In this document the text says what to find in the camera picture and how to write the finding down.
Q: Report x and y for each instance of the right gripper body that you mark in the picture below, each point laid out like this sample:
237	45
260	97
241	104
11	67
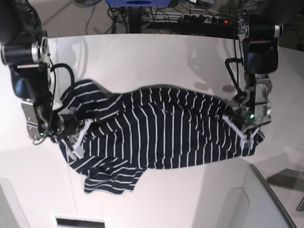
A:
64	125

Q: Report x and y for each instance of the grey monitor edge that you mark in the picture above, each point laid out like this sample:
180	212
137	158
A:
279	206

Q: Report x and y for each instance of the power strip with red light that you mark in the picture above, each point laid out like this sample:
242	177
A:
205	19

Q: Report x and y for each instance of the navy white striped t-shirt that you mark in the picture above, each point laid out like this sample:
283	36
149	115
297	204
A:
150	128

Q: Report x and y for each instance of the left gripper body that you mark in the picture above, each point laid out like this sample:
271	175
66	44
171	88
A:
245	118

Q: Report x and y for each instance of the blue box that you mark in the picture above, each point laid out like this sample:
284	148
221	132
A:
138	3

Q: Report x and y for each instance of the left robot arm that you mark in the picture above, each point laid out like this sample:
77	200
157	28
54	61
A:
258	40

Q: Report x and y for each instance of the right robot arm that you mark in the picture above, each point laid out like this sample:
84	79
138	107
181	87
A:
24	49

